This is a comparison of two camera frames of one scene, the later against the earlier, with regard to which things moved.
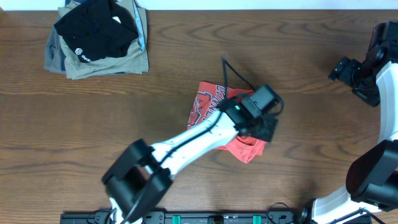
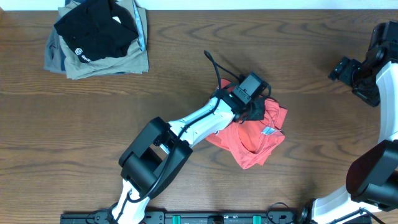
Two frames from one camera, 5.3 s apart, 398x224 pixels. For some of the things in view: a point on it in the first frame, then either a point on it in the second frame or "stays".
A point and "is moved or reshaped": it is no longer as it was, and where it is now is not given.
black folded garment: (97, 29) stays
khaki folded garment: (134, 60) stays
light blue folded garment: (140, 30) stays
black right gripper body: (343, 69) stays
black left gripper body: (267, 129) to (257, 110)
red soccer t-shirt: (206, 99) is moved or reshaped
